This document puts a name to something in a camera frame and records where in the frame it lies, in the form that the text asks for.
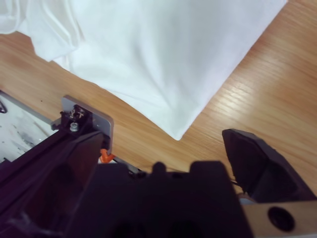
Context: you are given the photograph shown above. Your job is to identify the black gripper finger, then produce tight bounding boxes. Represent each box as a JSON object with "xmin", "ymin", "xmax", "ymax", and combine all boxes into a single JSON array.
[
  {"xmin": 0, "ymin": 130, "xmax": 104, "ymax": 217},
  {"xmin": 221, "ymin": 127, "xmax": 317, "ymax": 204}
]

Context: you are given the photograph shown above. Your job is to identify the white t-shirt with black logo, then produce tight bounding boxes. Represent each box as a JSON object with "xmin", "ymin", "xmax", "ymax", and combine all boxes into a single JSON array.
[{"xmin": 0, "ymin": 0, "xmax": 288, "ymax": 142}]

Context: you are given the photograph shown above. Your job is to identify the dark camera post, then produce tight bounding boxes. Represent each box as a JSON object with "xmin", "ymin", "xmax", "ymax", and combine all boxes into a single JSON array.
[{"xmin": 0, "ymin": 104, "xmax": 94, "ymax": 206}]

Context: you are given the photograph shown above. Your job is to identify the orange and black wire bundle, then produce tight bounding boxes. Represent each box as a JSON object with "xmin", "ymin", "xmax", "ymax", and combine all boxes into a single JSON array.
[{"xmin": 98, "ymin": 147, "xmax": 116, "ymax": 165}]

